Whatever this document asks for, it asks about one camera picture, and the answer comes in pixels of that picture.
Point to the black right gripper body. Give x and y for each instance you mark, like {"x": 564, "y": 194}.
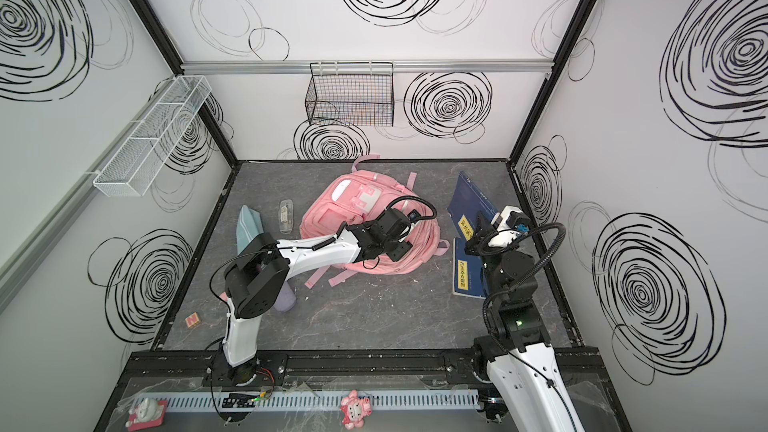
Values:
{"x": 482, "y": 237}

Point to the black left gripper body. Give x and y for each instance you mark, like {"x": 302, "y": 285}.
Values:
{"x": 396, "y": 234}

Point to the blue book yellow label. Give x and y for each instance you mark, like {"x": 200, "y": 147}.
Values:
{"x": 467, "y": 203}
{"x": 467, "y": 272}

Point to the pink student backpack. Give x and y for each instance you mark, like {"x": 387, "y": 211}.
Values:
{"x": 361, "y": 197}

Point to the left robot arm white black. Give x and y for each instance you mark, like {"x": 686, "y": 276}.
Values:
{"x": 254, "y": 279}

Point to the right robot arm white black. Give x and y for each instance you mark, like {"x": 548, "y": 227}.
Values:
{"x": 516, "y": 355}

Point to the clear plastic pen case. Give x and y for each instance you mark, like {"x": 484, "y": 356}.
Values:
{"x": 286, "y": 216}

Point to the purple pencil pouch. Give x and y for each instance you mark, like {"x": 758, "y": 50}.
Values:
{"x": 286, "y": 299}

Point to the teal folded cloth pouch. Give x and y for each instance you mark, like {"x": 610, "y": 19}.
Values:
{"x": 248, "y": 226}

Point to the pink plush toy centre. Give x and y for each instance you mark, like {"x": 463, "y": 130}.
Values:
{"x": 355, "y": 409}

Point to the small orange eraser block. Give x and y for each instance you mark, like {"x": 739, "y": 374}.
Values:
{"x": 192, "y": 321}

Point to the pink white toy left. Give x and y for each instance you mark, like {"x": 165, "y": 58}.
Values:
{"x": 146, "y": 414}

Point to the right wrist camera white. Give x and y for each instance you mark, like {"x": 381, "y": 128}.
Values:
{"x": 509, "y": 224}

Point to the white slotted cable duct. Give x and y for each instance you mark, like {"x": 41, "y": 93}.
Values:
{"x": 312, "y": 401}

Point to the black wire wall basket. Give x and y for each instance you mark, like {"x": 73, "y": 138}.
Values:
{"x": 351, "y": 92}

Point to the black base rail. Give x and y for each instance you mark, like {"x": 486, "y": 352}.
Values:
{"x": 275, "y": 367}

